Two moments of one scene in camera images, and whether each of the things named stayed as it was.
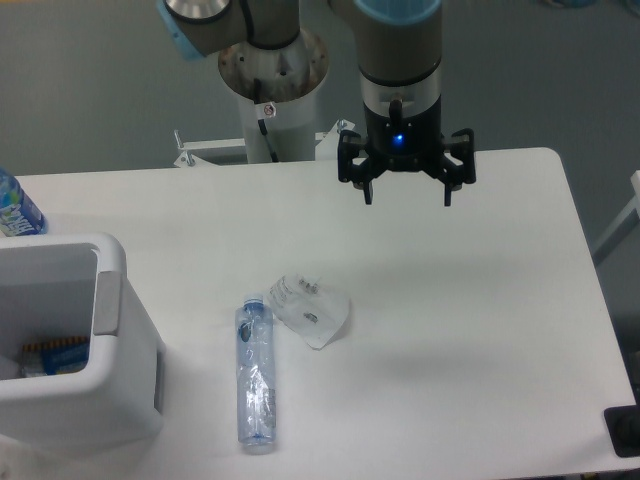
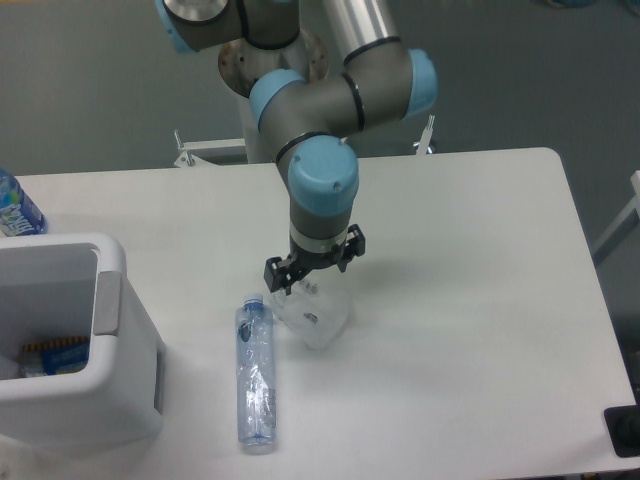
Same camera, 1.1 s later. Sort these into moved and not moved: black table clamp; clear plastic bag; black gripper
Moved: black gripper
Not moved: clear plastic bag; black table clamp
